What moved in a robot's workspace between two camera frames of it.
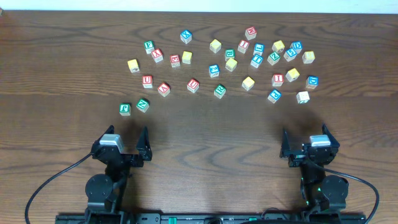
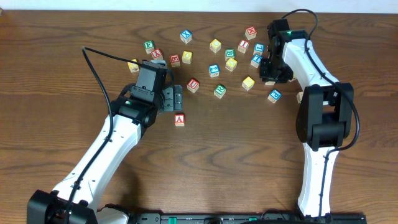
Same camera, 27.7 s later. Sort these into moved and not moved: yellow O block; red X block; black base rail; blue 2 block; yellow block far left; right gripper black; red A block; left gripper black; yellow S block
Moved: right gripper black; left gripper black; red A block
Not moved: blue 2 block; yellow block far left; red X block; black base rail; yellow S block; yellow O block
